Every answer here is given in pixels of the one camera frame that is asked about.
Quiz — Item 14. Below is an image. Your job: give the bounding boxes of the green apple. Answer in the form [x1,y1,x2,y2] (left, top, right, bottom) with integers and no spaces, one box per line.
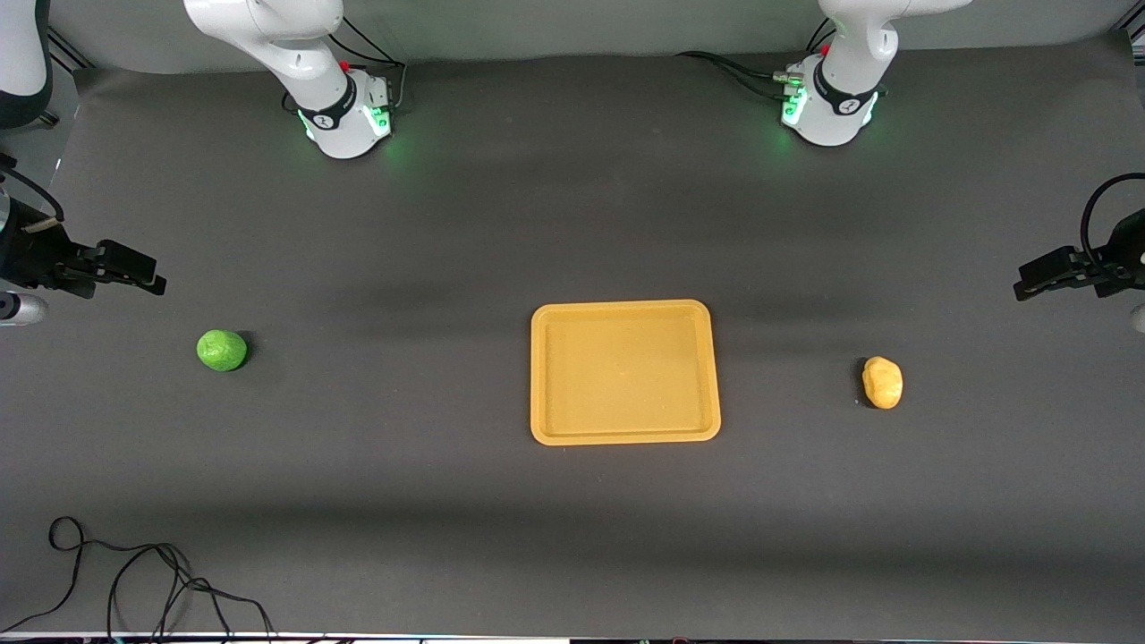
[196,329,250,373]

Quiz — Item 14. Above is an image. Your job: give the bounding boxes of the yellow potato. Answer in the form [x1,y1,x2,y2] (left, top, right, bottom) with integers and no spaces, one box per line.
[861,356,904,411]

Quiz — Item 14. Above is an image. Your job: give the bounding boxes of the orange plastic tray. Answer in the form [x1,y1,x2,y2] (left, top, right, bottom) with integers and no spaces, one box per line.
[530,299,722,446]

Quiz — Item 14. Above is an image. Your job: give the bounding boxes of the dark grey table mat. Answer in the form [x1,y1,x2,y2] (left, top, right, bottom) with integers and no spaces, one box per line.
[0,40,1145,638]

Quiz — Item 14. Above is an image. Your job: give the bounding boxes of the black left arm wrist cable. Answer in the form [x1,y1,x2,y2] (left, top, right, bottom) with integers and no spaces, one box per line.
[1080,172,1145,265]

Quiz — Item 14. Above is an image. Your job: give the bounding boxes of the black arm wrist cable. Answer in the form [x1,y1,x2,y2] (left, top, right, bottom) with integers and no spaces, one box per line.
[0,165,66,225]
[1080,172,1145,265]

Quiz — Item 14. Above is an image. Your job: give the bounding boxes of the black right arm wrist cable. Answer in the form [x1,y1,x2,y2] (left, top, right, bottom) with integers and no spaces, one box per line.
[0,165,66,225]

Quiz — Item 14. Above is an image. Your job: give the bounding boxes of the aluminium frame rail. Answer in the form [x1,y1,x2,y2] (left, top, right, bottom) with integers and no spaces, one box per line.
[45,27,96,74]

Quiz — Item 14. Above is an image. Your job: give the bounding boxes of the thin black loose cable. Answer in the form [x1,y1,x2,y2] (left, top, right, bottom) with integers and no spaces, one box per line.
[0,516,276,641]

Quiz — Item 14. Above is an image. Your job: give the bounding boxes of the black right arm base cables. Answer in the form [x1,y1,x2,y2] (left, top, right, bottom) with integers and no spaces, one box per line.
[282,16,409,115]

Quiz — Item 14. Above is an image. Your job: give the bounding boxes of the black arm base cables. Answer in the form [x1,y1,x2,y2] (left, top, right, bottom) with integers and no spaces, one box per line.
[282,16,409,115]
[675,18,835,101]

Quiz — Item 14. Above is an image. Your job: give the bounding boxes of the black left arm base cables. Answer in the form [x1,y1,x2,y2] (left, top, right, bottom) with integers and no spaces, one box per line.
[675,18,835,101]

